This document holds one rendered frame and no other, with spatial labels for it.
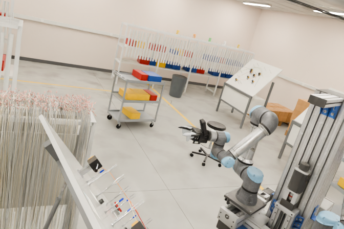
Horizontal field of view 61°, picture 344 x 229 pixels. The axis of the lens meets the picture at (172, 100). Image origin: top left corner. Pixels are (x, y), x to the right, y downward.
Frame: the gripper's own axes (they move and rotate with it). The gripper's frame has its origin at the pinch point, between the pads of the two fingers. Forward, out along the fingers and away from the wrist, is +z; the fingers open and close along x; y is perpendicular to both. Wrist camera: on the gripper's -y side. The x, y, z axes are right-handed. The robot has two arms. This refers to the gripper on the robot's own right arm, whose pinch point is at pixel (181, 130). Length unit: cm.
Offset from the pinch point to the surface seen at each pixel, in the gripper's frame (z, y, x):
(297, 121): -375, 107, 259
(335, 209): -322, 154, 77
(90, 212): 64, -21, -85
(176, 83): -244, 196, 592
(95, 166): 58, -9, -50
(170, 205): -76, 174, 106
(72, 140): 62, 32, 26
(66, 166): 70, -18, -62
